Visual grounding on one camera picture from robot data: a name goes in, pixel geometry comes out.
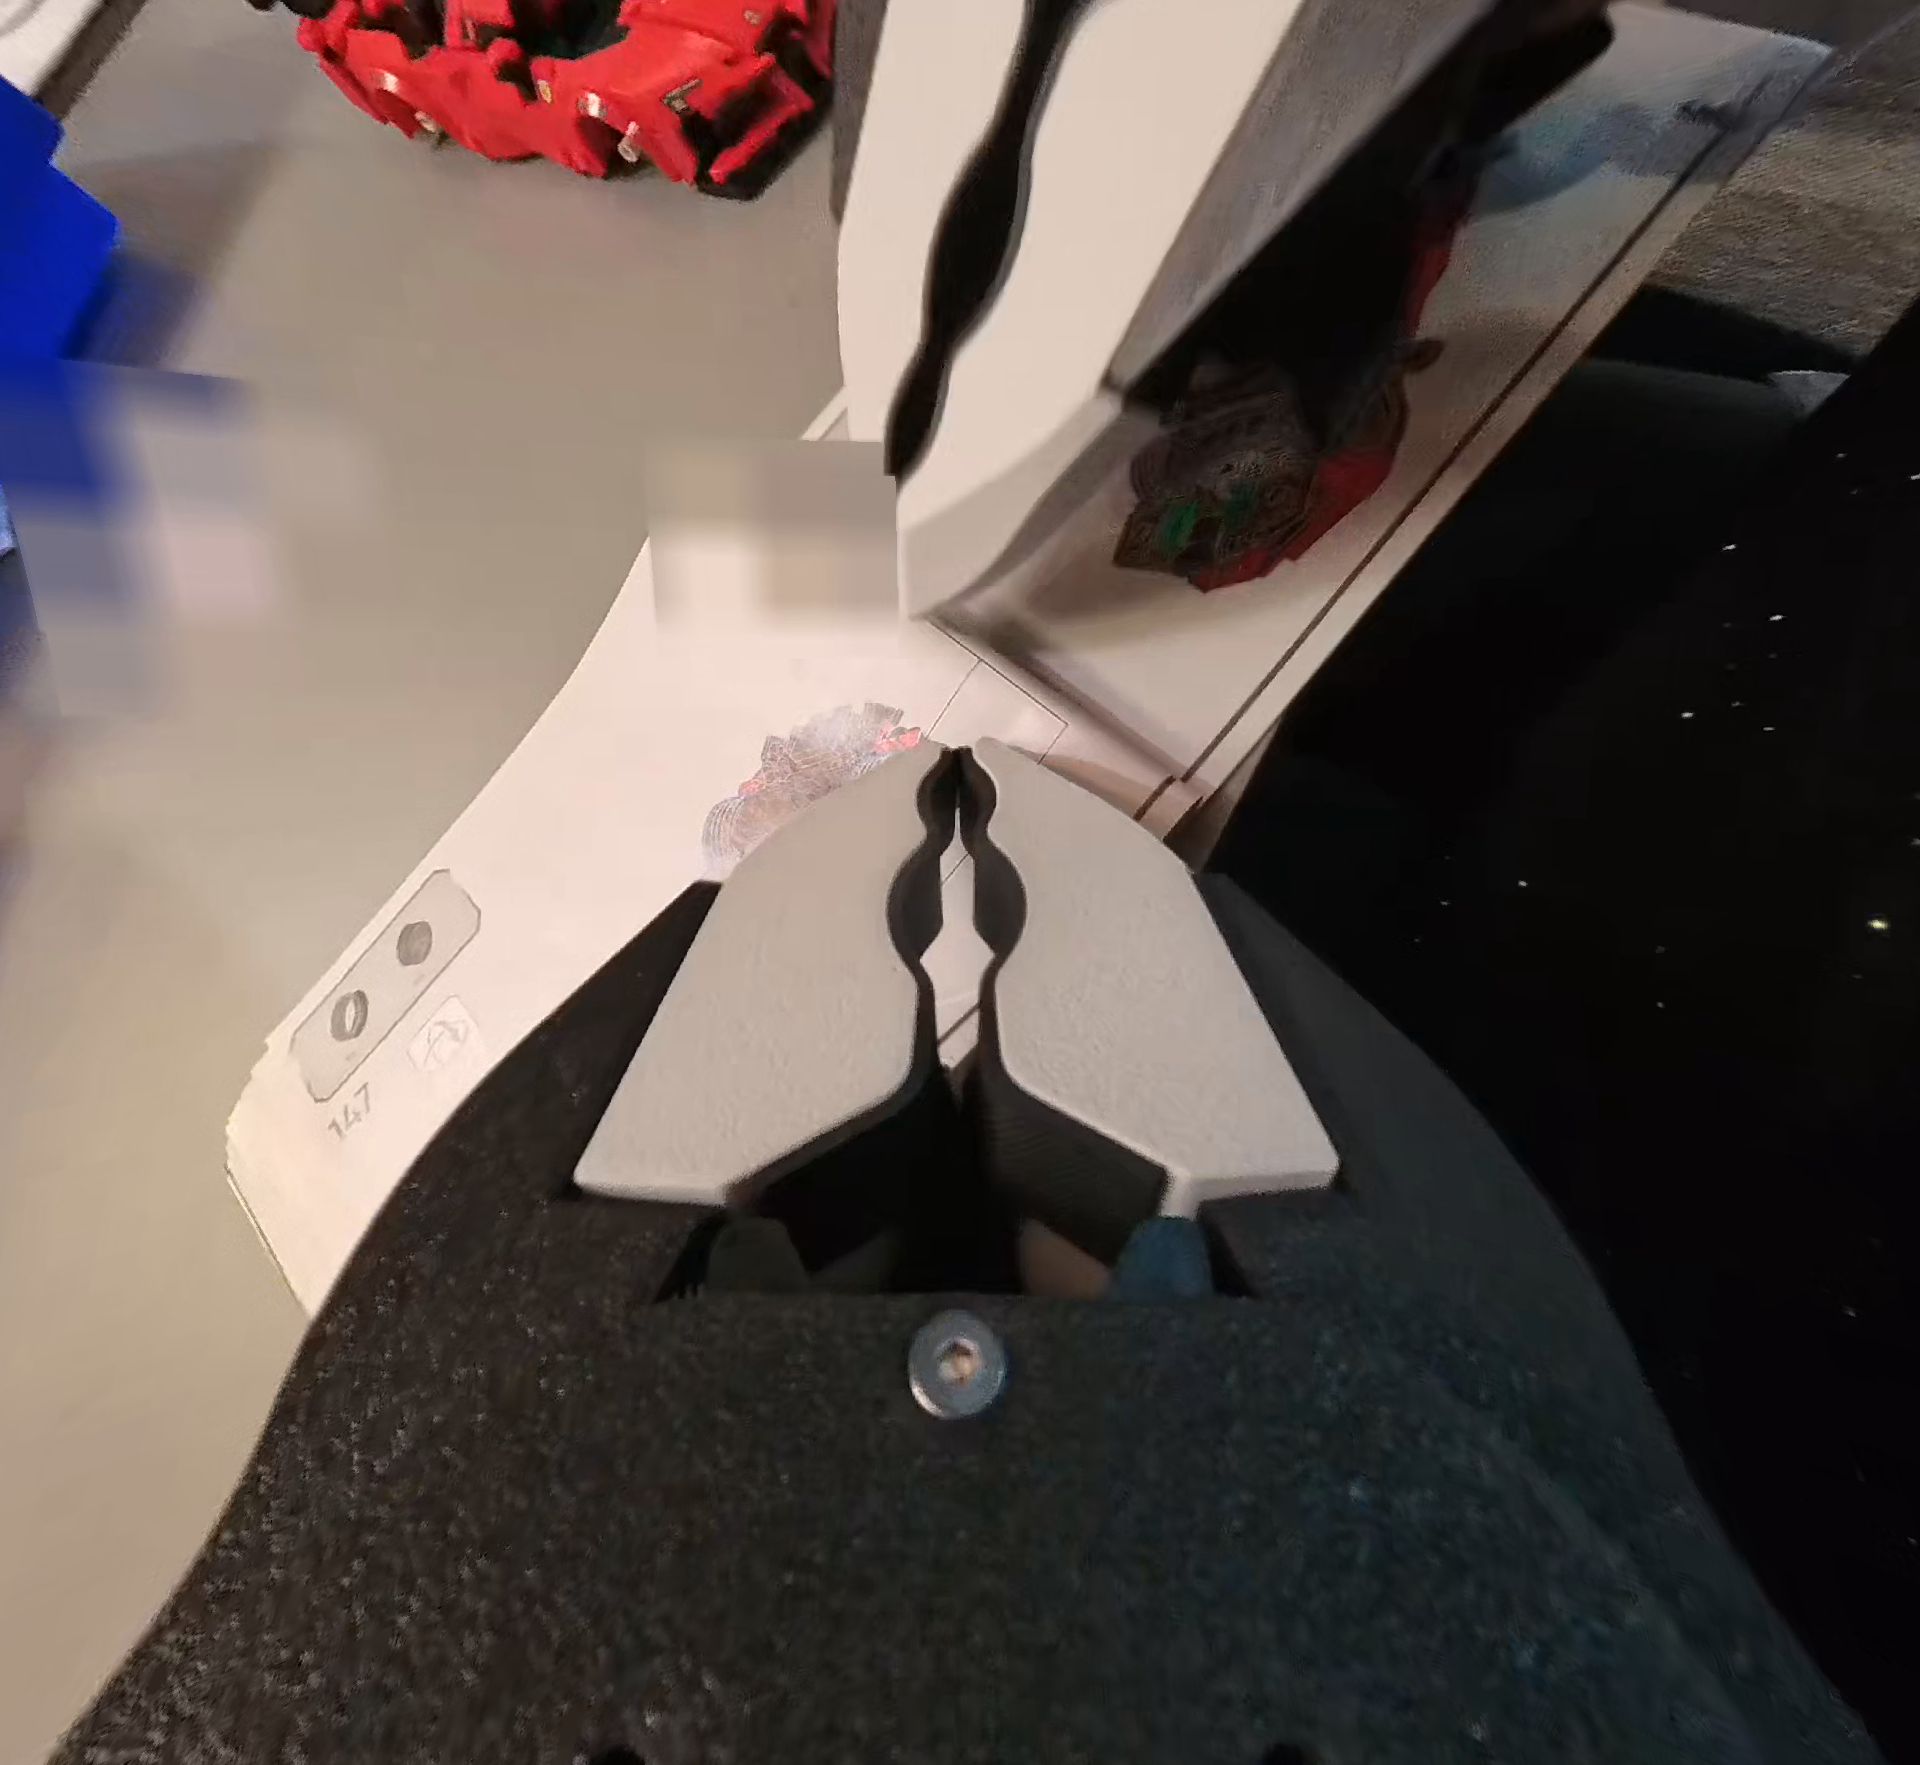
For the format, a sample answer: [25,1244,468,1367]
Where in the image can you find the lego instruction booklet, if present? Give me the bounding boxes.
[226,0,1855,1324]

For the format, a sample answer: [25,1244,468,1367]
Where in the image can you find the blue plastic bin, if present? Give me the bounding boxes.
[0,68,122,363]

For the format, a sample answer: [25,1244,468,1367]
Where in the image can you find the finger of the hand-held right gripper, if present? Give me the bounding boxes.
[832,0,1039,454]
[884,0,1619,626]

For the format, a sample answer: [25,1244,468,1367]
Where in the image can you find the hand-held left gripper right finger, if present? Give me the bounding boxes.
[960,735,1340,1221]

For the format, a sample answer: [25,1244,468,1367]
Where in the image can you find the black office chair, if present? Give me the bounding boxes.
[1201,281,1920,1765]

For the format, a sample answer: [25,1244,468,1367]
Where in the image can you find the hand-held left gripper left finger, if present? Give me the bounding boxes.
[574,745,964,1211]

